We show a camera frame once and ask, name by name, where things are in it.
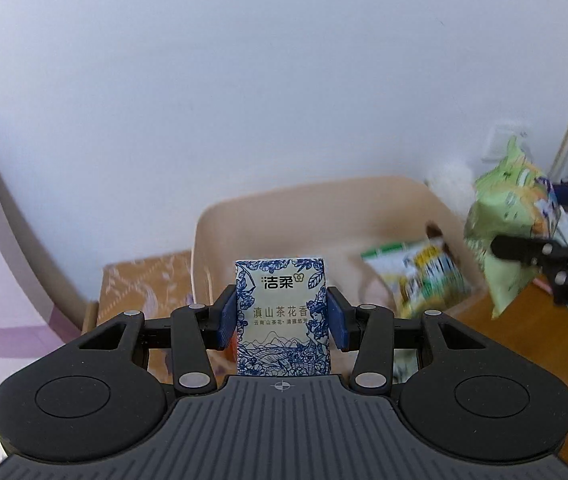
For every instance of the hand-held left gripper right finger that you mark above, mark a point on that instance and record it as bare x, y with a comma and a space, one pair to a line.
338, 324

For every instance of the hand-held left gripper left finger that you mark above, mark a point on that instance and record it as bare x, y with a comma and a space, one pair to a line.
226, 318

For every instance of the light green snack packet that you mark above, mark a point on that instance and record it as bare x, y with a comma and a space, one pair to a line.
511, 220

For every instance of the blue white tissue pack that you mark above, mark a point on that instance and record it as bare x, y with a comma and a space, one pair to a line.
281, 316

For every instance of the beige storage bin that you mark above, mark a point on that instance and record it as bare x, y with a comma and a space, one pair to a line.
284, 225

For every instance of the dark brown snack packet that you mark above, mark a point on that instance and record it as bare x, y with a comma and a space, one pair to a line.
434, 230

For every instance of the floral patterned mat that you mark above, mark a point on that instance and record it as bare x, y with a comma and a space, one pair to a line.
138, 285

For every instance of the wooden desk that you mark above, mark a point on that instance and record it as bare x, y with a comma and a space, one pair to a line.
529, 355

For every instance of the green white striped snack packet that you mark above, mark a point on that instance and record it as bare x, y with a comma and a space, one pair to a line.
426, 275

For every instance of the pale pink board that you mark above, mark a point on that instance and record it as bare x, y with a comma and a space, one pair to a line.
8, 280

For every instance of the white wall socket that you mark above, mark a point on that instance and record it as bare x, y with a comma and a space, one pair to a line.
503, 139

